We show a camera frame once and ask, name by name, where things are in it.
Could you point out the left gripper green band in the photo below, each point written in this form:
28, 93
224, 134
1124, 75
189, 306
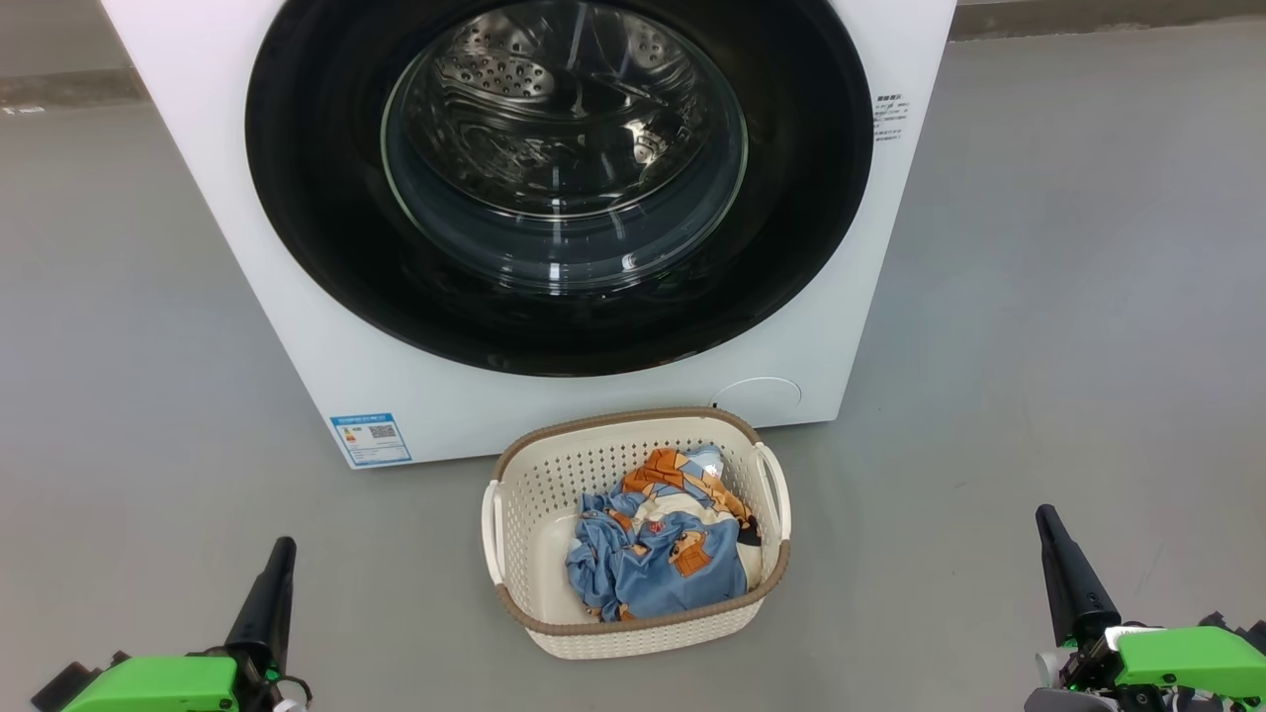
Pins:
158, 687

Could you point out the blue energy label sticker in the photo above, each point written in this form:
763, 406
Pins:
371, 440

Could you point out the cream perforated laundry basket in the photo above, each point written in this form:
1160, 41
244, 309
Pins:
524, 554

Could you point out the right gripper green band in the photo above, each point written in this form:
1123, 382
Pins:
1197, 663

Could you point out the round white filter cover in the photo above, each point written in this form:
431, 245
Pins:
757, 400

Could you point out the blue bear-print garment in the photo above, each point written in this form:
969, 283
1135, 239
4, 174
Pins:
653, 583

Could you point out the white front-load washing machine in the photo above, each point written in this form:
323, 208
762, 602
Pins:
198, 148

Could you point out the black washing machine door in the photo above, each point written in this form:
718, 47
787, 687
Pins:
316, 198

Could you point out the perforated steel washer drum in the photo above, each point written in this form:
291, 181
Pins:
514, 89

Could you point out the cream and orange garment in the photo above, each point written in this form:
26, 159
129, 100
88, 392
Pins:
673, 475

